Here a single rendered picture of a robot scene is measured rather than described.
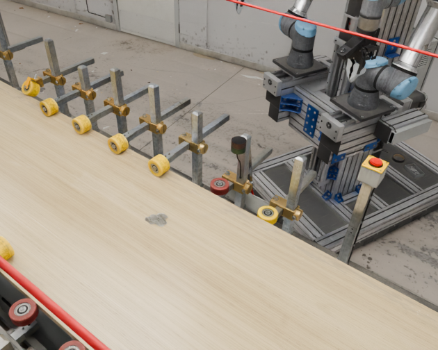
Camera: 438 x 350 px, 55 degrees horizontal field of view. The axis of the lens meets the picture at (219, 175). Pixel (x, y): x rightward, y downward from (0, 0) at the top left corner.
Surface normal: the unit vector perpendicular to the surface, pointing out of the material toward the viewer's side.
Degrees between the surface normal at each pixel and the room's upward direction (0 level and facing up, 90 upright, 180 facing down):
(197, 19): 90
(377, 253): 0
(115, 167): 0
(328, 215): 0
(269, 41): 90
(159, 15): 90
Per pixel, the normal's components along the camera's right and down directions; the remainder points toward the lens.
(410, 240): 0.04, -0.77
